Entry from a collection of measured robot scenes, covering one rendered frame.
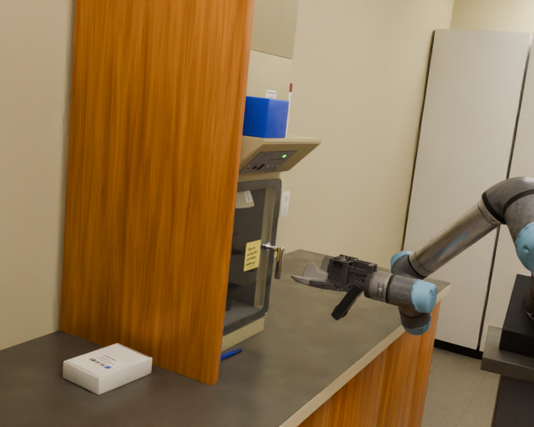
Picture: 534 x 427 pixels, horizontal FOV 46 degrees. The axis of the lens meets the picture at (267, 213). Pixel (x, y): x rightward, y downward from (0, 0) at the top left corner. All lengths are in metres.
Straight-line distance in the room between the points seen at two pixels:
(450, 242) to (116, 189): 0.83
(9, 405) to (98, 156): 0.60
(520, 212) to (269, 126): 0.58
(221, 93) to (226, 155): 0.13
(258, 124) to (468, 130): 3.09
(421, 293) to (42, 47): 1.08
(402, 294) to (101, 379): 0.72
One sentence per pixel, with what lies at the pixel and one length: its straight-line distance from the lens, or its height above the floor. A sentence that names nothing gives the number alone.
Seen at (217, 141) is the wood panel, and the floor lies 1.50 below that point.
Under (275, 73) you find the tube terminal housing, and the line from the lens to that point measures 1.67.
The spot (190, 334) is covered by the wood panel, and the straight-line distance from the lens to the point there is 1.50.
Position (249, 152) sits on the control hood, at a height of 1.47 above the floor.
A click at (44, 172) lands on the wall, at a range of 1.68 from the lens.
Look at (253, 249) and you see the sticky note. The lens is 1.68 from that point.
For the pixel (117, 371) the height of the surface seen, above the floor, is 0.98.
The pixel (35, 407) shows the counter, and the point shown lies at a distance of 1.41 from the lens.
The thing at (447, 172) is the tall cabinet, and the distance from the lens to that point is 4.47.
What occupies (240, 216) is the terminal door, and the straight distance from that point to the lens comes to 1.58.
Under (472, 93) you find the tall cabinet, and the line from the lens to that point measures 4.44.
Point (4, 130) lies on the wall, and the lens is 1.59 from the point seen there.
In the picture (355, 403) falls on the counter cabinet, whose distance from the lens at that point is 1.93.
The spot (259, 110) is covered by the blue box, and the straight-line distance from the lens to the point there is 1.45.
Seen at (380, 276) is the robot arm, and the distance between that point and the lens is 1.60.
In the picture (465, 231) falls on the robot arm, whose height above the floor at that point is 1.33.
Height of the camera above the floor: 1.59
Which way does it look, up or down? 10 degrees down
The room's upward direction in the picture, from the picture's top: 6 degrees clockwise
